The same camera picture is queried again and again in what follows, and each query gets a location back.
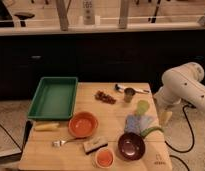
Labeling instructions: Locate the bunch of dark grapes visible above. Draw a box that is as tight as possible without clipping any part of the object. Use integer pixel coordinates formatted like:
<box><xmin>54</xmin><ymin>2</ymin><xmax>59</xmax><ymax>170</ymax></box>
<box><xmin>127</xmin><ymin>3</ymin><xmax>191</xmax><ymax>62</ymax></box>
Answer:
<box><xmin>95</xmin><ymin>91</ymin><xmax>116</xmax><ymax>104</ymax></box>

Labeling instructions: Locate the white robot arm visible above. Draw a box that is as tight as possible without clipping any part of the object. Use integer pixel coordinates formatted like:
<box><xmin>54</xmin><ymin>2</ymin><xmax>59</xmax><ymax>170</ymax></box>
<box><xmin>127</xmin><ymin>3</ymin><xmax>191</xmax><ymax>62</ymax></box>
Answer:
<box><xmin>153</xmin><ymin>62</ymin><xmax>205</xmax><ymax>126</ymax></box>

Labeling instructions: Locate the dark maroon bowl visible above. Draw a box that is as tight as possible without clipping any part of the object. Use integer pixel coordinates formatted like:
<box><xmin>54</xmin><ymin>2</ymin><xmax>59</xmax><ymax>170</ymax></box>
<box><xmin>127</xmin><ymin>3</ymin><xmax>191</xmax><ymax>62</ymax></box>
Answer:
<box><xmin>118</xmin><ymin>132</ymin><xmax>145</xmax><ymax>160</ymax></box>

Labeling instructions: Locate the orange red bowl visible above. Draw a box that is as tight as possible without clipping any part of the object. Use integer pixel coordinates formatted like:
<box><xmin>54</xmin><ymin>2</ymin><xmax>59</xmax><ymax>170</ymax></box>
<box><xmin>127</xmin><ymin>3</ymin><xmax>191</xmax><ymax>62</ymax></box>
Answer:
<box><xmin>68</xmin><ymin>112</ymin><xmax>98</xmax><ymax>138</ymax></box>

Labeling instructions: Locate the green curved toy vegetable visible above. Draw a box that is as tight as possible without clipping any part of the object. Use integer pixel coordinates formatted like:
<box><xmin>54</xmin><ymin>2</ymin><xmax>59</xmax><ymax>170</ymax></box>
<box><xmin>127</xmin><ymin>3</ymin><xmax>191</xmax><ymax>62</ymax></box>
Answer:
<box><xmin>140</xmin><ymin>126</ymin><xmax>164</xmax><ymax>139</ymax></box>

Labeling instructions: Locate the light green cup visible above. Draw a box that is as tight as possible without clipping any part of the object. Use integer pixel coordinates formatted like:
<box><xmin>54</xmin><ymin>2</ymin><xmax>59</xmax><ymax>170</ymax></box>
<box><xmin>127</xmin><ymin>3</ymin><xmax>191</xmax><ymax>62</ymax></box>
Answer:
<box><xmin>136</xmin><ymin>100</ymin><xmax>150</xmax><ymax>115</ymax></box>

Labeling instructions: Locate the blue cloth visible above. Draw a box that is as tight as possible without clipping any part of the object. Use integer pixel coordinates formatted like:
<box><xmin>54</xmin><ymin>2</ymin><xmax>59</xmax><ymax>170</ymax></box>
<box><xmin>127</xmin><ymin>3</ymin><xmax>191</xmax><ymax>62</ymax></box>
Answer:
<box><xmin>124</xmin><ymin>115</ymin><xmax>154</xmax><ymax>135</ymax></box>

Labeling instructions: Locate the metal measuring cup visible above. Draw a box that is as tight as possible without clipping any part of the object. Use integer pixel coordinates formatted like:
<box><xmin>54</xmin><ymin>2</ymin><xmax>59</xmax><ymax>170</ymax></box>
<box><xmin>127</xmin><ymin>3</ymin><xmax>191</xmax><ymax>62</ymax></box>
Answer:
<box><xmin>124</xmin><ymin>88</ymin><xmax>135</xmax><ymax>103</ymax></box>

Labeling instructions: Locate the small white orange cup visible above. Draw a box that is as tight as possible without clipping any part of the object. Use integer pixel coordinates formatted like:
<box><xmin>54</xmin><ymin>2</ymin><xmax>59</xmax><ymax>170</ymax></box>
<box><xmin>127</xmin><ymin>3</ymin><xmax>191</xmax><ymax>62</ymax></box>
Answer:
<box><xmin>95</xmin><ymin>148</ymin><xmax>114</xmax><ymax>168</ymax></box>

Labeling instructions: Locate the sponge block with dark base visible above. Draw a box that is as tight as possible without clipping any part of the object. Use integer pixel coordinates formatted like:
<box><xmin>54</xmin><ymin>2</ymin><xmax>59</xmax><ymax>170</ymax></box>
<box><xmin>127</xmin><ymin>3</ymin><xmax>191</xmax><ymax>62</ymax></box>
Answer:
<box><xmin>83</xmin><ymin>136</ymin><xmax>108</xmax><ymax>154</ymax></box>

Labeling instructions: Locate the green plastic tray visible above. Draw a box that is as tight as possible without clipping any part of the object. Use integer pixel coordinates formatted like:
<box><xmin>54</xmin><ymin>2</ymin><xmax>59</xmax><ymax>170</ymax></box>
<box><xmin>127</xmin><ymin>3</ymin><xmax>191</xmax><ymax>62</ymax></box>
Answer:
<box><xmin>28</xmin><ymin>77</ymin><xmax>78</xmax><ymax>120</ymax></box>

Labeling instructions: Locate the silver fork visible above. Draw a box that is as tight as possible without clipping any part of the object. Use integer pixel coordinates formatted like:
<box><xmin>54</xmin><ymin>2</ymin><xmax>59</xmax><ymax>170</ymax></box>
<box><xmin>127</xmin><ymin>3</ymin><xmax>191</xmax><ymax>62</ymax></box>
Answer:
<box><xmin>52</xmin><ymin>138</ymin><xmax>85</xmax><ymax>147</ymax></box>

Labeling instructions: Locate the white remote-like device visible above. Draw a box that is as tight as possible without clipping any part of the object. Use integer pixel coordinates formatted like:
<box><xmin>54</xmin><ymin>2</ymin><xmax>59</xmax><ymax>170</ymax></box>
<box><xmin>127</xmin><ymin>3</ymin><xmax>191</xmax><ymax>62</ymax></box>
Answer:
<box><xmin>82</xmin><ymin>0</ymin><xmax>95</xmax><ymax>25</ymax></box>

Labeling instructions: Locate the black stool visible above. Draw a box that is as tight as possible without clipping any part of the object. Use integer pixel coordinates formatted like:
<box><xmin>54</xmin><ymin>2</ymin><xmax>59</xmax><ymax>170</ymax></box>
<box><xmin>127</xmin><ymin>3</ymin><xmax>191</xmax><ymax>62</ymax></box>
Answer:
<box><xmin>15</xmin><ymin>12</ymin><xmax>34</xmax><ymax>27</ymax></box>

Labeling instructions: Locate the black cable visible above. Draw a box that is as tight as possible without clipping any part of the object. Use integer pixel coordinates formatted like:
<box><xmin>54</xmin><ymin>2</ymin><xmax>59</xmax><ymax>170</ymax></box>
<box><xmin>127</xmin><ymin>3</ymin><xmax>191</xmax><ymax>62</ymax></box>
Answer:
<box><xmin>164</xmin><ymin>103</ymin><xmax>196</xmax><ymax>171</ymax></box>

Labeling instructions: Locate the white handled utensil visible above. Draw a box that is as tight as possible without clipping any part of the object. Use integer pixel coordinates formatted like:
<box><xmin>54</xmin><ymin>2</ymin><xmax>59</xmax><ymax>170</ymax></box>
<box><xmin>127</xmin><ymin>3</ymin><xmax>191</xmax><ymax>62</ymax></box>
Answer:
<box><xmin>114</xmin><ymin>84</ymin><xmax>150</xmax><ymax>94</ymax></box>

